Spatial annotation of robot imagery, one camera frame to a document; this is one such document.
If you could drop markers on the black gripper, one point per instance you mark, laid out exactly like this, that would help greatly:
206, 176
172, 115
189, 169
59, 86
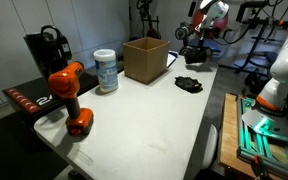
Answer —
205, 30

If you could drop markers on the black glove with olive trim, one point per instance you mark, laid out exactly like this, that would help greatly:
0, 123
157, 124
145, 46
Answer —
197, 55

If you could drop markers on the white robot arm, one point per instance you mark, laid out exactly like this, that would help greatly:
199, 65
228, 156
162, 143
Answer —
284, 66

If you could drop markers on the blue bench pad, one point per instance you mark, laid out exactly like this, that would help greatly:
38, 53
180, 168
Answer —
215, 45

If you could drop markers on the black wheel with grey hub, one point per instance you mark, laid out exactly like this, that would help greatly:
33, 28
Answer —
182, 50

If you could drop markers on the grey weight plate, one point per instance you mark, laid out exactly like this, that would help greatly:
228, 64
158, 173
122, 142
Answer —
183, 32

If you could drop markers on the red exercise ball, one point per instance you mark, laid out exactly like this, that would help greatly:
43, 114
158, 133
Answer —
221, 26

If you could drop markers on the white clipboard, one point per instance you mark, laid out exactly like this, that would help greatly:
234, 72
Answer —
171, 60

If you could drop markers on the black glove with Go print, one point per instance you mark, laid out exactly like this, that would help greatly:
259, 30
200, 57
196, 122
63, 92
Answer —
179, 87

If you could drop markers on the black exercise bike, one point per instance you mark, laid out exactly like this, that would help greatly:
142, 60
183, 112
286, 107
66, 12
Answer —
152, 33

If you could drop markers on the brown cardboard box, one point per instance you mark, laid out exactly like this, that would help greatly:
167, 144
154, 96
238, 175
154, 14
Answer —
144, 65

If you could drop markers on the black bag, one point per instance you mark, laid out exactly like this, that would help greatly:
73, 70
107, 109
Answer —
254, 81

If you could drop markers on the blue padded seat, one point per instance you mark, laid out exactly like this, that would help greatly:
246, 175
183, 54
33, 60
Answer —
271, 59

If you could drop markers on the wooden platform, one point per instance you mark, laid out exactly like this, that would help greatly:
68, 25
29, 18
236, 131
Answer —
229, 133

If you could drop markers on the white wipes canister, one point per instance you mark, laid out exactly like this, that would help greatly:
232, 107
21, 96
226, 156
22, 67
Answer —
106, 71

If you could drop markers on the orange clamp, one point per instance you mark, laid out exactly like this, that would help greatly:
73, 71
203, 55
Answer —
255, 160

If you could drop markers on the black platform with red stripes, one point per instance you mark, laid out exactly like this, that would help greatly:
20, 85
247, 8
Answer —
34, 93

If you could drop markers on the black table caster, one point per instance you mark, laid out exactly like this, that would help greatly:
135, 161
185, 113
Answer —
74, 172

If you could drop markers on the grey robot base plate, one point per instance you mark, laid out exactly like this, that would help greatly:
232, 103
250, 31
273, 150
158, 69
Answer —
267, 128

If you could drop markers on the aluminium frame with green light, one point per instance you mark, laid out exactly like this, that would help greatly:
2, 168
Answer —
267, 160

